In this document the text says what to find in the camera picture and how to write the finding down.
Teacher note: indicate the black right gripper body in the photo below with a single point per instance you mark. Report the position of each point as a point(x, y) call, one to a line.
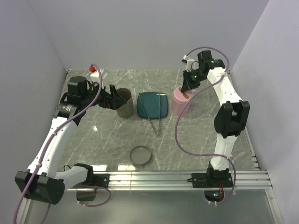
point(196, 77)

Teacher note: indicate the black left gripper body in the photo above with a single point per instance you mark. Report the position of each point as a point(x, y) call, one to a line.
point(103, 100)

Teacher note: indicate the grey plastic cup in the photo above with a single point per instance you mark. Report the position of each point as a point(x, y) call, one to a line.
point(126, 110)

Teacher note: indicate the pink cup lid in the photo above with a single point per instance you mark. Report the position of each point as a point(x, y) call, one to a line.
point(179, 98)

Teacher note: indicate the pink plastic cup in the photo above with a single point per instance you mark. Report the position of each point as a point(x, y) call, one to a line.
point(177, 107)

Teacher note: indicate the metal food tongs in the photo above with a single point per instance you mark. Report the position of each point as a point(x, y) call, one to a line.
point(154, 121)

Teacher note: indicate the grey cup lid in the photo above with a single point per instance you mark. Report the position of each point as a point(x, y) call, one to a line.
point(140, 155)

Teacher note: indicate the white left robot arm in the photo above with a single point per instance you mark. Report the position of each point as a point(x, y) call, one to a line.
point(41, 181)

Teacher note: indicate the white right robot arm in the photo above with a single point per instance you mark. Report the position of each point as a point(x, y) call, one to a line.
point(232, 116)

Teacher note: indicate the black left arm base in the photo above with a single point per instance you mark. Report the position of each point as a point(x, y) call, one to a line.
point(95, 186)

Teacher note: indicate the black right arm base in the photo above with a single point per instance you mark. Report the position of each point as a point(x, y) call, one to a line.
point(211, 180)

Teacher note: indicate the teal square plate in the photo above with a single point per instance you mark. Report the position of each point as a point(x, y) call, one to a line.
point(164, 104)

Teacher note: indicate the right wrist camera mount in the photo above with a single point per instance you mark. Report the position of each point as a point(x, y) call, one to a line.
point(190, 63)

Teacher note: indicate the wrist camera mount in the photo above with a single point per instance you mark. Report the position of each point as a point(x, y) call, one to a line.
point(97, 73)
point(190, 63)

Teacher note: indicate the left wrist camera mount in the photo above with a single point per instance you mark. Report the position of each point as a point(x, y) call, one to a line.
point(97, 73)

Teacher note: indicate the aluminium rail frame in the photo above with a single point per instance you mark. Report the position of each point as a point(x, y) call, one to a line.
point(176, 181)

